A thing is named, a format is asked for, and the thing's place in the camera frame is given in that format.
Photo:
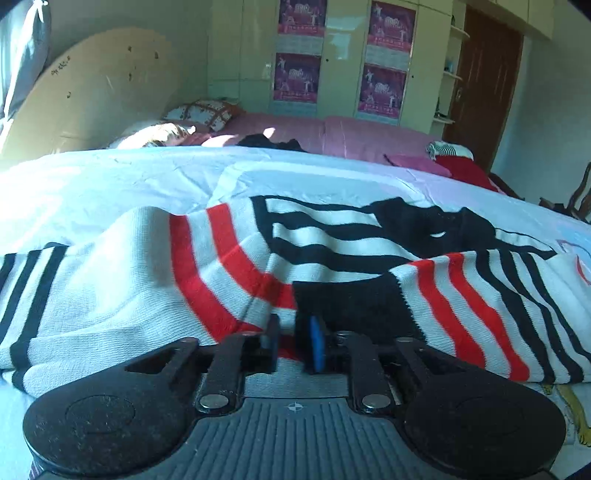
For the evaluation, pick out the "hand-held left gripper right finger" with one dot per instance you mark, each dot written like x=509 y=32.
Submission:
x=316 y=344

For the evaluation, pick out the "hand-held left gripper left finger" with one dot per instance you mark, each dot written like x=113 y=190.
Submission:
x=272 y=342

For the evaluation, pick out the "red black white striped sweater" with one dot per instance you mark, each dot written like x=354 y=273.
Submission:
x=138 y=277

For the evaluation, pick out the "pink folded cloth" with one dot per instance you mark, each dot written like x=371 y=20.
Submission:
x=415 y=164

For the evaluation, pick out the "pink bed cover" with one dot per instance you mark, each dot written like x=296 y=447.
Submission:
x=360 y=138

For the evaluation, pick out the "white patterned bed sheet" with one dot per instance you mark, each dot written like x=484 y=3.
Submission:
x=115 y=184

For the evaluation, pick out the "red folded cloth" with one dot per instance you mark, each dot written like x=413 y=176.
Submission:
x=466 y=173

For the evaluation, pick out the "black white striped cloth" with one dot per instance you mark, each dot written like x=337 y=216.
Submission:
x=448 y=150

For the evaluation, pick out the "checked patterned pillow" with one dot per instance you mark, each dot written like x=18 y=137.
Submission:
x=207 y=114

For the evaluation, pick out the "light floral pillow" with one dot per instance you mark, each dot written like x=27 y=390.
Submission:
x=147 y=134

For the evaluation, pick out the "pale green wardrobe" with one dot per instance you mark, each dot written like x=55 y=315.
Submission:
x=341 y=78

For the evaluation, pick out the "brown wooden door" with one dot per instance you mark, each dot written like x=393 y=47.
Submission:
x=485 y=92

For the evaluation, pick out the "wooden chair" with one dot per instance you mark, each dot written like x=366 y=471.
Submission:
x=579 y=194

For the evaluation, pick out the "round wooden board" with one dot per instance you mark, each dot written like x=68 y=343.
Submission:
x=101 y=92

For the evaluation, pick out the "grey curtain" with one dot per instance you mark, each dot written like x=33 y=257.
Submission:
x=21 y=55

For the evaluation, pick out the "purple wall poster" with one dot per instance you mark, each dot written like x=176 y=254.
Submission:
x=383 y=88
x=297 y=77
x=391 y=25
x=302 y=16

